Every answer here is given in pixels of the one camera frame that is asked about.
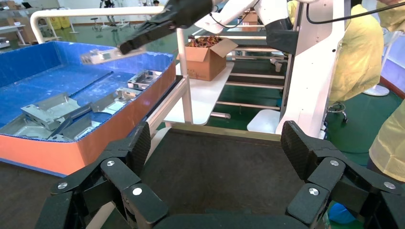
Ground white metal shelf rack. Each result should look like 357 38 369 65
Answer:
193 25 290 112

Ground grey sheet metal bracket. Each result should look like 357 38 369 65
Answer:
80 47 147 65
90 88 143 115
47 117 102 143
0 114 48 141
20 92 92 140
127 69 163 91

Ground bundle of coloured wires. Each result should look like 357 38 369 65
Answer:
186 35 224 49

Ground white robot torso column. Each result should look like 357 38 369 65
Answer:
246 0 345 139

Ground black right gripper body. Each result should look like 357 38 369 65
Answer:
163 0 213 29

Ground open cardboard box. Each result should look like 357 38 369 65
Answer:
176 37 239 82

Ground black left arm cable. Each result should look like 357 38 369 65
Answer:
305 1 405 25

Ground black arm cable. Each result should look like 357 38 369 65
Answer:
209 12 251 29
305 1 405 25

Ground blue orange corrugated plastic bin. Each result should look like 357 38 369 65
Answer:
0 40 177 178

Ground black tray with brass rim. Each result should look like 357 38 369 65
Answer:
101 122 330 229

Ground white floor stand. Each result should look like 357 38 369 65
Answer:
363 31 401 97

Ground person yellow coat black trousers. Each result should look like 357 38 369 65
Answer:
329 0 405 105

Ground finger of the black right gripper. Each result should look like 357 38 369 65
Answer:
117 23 178 55
136 14 173 34

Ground long-haired person yellow coat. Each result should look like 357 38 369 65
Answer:
368 101 405 184

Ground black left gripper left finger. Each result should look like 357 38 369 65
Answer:
34 121 170 229

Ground small cardboard box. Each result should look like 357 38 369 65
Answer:
242 11 258 32

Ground black felt conveyor mat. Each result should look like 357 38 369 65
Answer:
0 161 64 229

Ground blue shoe cover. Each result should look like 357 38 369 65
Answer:
328 202 357 225

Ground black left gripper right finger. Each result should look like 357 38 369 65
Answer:
281 120 405 229

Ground white side table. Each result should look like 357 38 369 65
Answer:
163 62 235 126

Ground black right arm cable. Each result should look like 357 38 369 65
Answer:
209 12 251 29

